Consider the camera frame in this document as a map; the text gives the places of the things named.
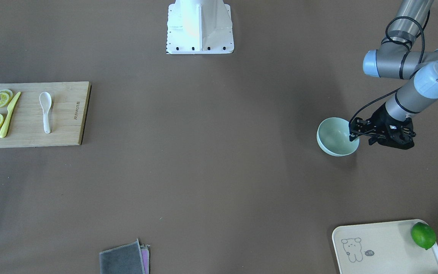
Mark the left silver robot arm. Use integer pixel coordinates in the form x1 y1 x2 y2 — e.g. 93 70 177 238
348 0 438 150

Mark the green lime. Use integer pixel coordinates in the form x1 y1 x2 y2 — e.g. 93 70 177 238
411 222 436 250

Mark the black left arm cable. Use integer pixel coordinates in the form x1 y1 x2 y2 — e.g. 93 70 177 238
348 16 425 126

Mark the yellow plastic knife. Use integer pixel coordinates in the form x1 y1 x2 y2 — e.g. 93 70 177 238
0 92 21 138

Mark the white ceramic spoon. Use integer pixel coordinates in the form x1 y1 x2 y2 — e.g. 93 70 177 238
39 92 52 134

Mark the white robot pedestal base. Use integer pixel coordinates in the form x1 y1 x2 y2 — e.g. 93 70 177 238
166 0 235 54

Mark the beige rabbit tray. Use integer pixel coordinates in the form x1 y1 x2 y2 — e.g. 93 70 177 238
332 220 438 274

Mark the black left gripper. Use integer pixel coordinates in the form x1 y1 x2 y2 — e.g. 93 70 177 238
349 104 416 150

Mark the upper lemon slice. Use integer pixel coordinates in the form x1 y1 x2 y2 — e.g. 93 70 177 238
0 89 13 108

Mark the light green ceramic bowl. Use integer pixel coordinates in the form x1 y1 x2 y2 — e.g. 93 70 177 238
316 117 360 157

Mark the grey folded cloth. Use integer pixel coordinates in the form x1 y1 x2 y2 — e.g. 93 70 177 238
99 239 151 274

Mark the bamboo cutting board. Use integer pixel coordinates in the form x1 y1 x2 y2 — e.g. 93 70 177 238
0 81 91 148

